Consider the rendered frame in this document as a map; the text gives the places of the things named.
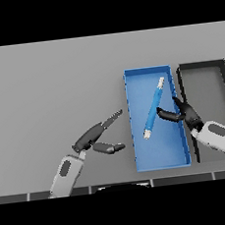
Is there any blue rectangular bin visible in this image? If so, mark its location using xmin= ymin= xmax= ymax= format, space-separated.
xmin=123 ymin=62 xmax=193 ymax=174

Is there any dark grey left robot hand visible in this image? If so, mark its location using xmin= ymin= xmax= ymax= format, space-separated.
xmin=69 ymin=108 xmax=128 ymax=159

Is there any blue pipe with pale ends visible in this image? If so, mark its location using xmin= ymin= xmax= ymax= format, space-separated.
xmin=137 ymin=76 xmax=172 ymax=141

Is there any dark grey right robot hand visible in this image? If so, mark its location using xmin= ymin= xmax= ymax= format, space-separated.
xmin=154 ymin=92 xmax=205 ymax=138

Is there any dark grey rectangular bin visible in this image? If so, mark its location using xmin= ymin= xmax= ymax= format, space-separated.
xmin=174 ymin=58 xmax=225 ymax=165

